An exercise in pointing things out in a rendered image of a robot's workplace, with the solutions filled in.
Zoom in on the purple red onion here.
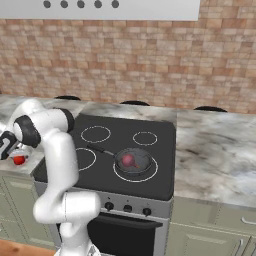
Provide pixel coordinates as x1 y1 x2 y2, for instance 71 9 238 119
120 153 141 170

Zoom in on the grey green cupboard door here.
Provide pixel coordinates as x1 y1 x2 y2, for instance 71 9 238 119
165 222 252 256
1 175 55 248

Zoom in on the silver cupboard handle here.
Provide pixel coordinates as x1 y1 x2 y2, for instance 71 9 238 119
234 238 245 256

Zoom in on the silver drawer handle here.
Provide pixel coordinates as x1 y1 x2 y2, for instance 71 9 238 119
241 217 256 227

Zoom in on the black glass oven door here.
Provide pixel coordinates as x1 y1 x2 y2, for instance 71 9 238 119
55 213 168 256

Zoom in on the grey green drawer front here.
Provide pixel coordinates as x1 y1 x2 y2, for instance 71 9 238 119
170 196 222 228
218 203 256 236

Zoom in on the black and steel stove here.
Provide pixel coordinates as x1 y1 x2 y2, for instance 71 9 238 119
32 113 178 256

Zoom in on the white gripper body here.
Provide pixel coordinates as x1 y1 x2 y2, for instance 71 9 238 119
8 144 34 158

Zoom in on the grey range hood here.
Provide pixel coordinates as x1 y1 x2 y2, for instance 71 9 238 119
0 0 201 22

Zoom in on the black frying pan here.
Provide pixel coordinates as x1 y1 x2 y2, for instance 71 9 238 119
86 143 156 178

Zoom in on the black oven door handle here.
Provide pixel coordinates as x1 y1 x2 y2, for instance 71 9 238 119
95 213 164 230

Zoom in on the black stool seat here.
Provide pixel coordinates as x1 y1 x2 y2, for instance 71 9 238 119
119 100 151 107
193 105 229 113
53 95 82 101

